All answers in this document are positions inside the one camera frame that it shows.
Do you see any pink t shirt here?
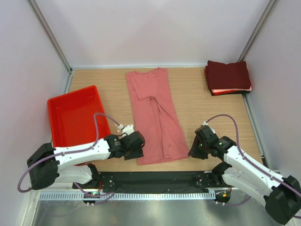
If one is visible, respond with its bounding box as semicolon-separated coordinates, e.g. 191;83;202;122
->
126;68;189;165

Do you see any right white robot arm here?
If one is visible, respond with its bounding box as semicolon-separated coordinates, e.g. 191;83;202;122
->
189;125;301;225

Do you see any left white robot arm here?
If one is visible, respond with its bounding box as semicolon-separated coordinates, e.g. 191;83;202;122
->
27;130;145;190

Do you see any pink folded shirt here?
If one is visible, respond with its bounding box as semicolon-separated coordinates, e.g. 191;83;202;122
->
210;86;252;95

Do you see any dark red folded shirt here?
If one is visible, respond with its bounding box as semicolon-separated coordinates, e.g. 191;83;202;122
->
206;60;252;89

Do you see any red plastic tray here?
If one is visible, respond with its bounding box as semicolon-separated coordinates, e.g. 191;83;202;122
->
48;85;104;147

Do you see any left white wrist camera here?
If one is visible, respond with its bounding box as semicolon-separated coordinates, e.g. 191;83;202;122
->
118;124;135;135

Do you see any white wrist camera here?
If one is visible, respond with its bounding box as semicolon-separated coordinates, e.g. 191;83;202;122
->
202;121;215;134
118;124;135;135

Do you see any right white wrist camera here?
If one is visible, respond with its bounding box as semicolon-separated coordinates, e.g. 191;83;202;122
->
202;121;215;134

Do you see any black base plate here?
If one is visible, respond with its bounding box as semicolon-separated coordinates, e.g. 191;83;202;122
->
79;171;229;194

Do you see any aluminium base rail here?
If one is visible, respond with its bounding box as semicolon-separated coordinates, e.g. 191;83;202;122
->
28;169;286;191

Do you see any slotted cable duct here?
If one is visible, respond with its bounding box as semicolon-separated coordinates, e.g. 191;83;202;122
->
39;190;216;201

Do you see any right aluminium frame post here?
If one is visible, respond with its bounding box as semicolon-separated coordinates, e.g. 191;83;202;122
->
238;0;279;62

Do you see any aluminium frame post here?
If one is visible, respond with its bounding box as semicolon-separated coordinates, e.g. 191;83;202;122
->
238;0;279;62
27;0;72;73

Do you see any left aluminium frame post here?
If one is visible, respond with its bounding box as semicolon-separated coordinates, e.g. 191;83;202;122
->
27;0;72;73

